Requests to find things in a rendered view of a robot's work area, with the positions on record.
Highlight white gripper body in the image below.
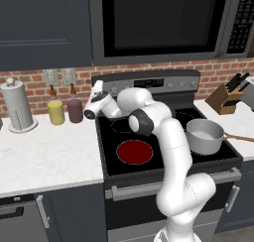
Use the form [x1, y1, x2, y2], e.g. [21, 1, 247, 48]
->
[92, 79, 106, 100]

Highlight black and steel stove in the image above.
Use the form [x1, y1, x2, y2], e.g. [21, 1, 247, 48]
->
[91, 69, 244, 242]

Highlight dark red bottle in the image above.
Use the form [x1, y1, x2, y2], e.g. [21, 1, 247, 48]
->
[66, 82, 84, 124]

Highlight yellow bottle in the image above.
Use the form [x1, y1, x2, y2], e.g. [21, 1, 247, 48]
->
[47, 83, 66, 126]

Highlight paper towel roll on holder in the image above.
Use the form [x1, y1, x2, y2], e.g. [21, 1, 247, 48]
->
[0, 76, 40, 134]

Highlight black and steel microwave oven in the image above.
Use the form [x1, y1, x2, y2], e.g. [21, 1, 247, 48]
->
[87, 0, 254, 67]

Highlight black oven door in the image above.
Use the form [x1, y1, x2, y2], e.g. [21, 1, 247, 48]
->
[104, 178, 236, 231]

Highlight wooden knife block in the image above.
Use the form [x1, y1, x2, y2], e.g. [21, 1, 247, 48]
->
[204, 71, 251, 116]

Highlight dark blue base cupboard door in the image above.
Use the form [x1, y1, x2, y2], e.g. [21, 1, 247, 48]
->
[213, 159, 254, 234]
[34, 182, 109, 242]

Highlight steel oven bottom drawer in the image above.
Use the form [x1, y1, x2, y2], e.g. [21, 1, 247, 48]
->
[107, 208, 225, 242]

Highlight grey countertop appliance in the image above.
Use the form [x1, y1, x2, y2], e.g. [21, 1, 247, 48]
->
[242, 80, 254, 112]

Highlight grey dishwasher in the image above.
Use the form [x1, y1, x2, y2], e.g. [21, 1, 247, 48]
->
[0, 193, 50, 242]

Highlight grey wall socket plate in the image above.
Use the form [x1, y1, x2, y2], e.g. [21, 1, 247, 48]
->
[61, 67, 78, 87]
[42, 68, 62, 87]

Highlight dark blue wall cupboard door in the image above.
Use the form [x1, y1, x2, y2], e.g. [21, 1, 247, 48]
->
[0, 0, 94, 72]

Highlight steel oven door handle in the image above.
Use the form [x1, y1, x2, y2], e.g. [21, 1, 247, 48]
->
[111, 167, 243, 202]

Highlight steel saucepan with wooden handle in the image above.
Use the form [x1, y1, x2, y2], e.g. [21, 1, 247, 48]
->
[185, 117, 254, 157]

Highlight steel cupboard handle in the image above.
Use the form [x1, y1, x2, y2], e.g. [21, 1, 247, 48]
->
[224, 184, 241, 213]
[35, 193, 51, 230]

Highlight black dishwasher handle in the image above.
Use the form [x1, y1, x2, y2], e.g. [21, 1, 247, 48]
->
[0, 205, 25, 221]

